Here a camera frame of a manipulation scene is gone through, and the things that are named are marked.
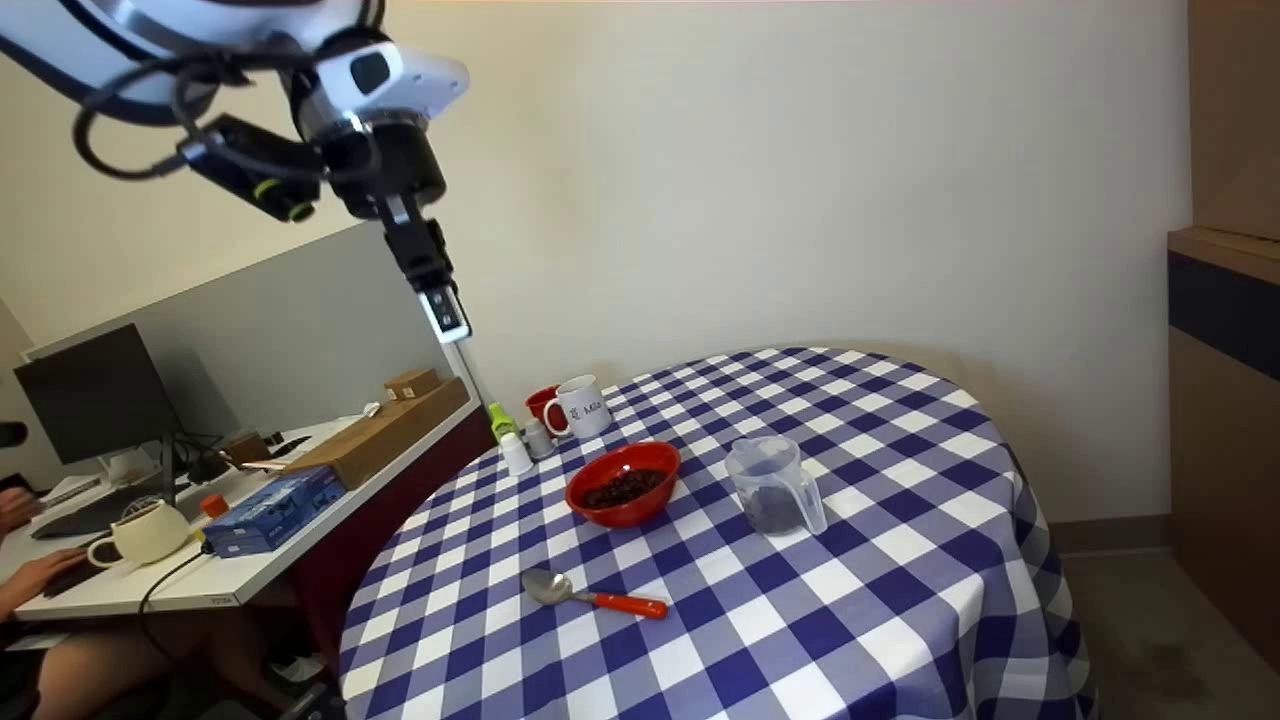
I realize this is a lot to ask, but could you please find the wooden cabinet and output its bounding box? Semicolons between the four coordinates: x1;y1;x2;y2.
1170;0;1280;670

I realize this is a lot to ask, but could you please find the dark coffee beans pile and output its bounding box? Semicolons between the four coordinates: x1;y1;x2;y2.
585;467;672;517

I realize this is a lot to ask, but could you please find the blue box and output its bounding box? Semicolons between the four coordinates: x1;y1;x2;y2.
200;464;351;561

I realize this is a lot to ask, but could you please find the white desk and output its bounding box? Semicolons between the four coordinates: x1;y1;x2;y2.
0;397;491;627

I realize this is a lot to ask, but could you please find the orange bowl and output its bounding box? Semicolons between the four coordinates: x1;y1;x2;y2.
566;438;687;536

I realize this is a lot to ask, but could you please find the black keyboard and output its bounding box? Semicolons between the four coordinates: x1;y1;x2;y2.
31;483;178;542

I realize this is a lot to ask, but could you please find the cream cup with handle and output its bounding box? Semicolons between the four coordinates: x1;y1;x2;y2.
83;497;198;576

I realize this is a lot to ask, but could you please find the blue white checkered tablecloth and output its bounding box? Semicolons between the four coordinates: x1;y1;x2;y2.
332;342;1099;720

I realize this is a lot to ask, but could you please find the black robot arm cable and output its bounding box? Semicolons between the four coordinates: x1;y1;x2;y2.
73;37;391;185

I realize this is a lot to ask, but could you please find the person right hand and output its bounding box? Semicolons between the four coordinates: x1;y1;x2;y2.
3;542;93;600

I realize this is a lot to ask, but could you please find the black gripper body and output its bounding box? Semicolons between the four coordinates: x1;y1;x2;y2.
325;117;452;226

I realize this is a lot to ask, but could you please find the transparent plastic cup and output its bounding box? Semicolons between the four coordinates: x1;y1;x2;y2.
723;430;832;540

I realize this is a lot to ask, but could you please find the black computer monitor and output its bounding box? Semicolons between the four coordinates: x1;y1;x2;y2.
14;321;180;472

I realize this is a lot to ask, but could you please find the person left hand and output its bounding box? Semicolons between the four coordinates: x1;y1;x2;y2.
0;483;39;540

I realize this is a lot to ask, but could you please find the white device under monitor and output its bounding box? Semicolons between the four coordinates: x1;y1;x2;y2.
31;467;113;517

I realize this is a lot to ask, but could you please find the person leg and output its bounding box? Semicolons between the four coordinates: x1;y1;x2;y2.
31;622;178;720

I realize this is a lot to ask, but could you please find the metal spoon with orange handle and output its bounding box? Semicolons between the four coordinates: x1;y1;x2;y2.
522;565;677;622

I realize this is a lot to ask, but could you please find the grey desk divider panel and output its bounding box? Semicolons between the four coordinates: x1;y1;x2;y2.
25;206;486;442

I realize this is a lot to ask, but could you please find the black desk cable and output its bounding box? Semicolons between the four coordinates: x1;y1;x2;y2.
137;523;215;622

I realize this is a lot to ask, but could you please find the long cardboard box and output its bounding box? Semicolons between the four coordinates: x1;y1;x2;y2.
272;374;472;490

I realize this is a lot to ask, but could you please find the white mug with red print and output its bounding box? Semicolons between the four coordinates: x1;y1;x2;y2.
538;370;617;442

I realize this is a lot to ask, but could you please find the person right forearm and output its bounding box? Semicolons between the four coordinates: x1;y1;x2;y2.
0;568;43;627

